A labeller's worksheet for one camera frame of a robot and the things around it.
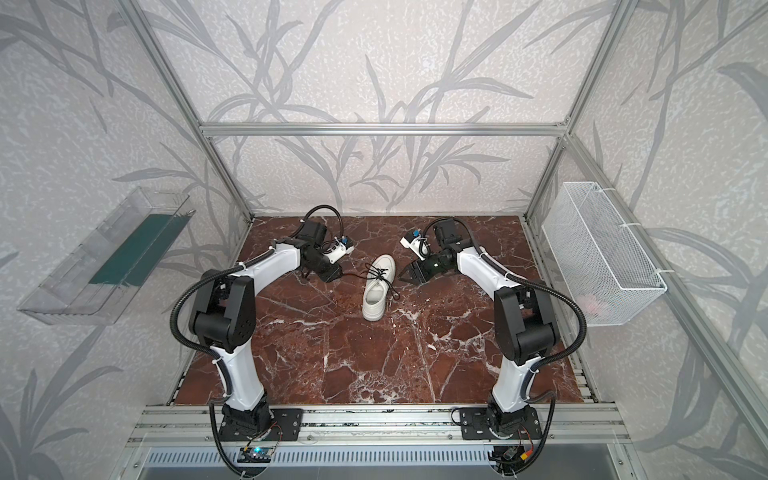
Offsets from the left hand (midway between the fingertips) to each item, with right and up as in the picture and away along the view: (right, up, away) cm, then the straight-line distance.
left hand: (340, 260), depth 98 cm
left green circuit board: (-15, -46, -26) cm, 55 cm away
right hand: (+22, -1, -7) cm, 24 cm away
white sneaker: (+12, -10, -4) cm, 16 cm away
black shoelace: (+13, -5, -4) cm, 14 cm away
